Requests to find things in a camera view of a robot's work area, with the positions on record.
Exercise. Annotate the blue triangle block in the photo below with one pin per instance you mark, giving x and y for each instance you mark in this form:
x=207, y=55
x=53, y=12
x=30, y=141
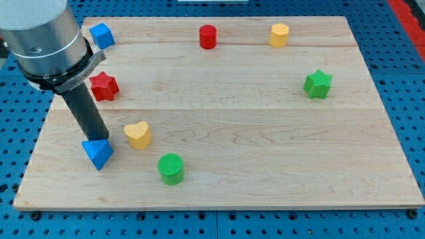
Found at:
x=98, y=151

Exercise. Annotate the yellow hexagon block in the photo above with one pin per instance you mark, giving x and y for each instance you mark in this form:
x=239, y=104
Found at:
x=279, y=35

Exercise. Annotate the yellow heart block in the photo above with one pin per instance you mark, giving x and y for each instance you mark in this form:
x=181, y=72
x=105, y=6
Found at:
x=138, y=135

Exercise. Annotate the green cylinder block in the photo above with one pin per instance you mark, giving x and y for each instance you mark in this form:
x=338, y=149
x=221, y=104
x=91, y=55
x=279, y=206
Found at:
x=171, y=169

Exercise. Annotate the red cylinder block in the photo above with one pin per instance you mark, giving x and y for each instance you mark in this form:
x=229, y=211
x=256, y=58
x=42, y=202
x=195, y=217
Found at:
x=208, y=36

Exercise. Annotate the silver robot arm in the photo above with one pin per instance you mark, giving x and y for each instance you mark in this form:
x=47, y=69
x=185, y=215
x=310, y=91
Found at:
x=47, y=42

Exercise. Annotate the green star block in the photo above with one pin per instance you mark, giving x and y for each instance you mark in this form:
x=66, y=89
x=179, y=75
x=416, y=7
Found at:
x=318, y=84

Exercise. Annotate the wooden board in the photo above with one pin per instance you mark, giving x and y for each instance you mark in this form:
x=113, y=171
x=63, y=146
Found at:
x=249, y=136

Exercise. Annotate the red star block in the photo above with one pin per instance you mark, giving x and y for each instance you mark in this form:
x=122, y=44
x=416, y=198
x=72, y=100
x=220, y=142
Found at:
x=103, y=87

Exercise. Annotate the blue cube block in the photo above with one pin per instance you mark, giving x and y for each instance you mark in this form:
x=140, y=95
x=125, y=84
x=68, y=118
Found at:
x=102, y=36

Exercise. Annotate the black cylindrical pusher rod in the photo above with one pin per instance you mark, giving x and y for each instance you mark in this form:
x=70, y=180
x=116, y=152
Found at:
x=86, y=113

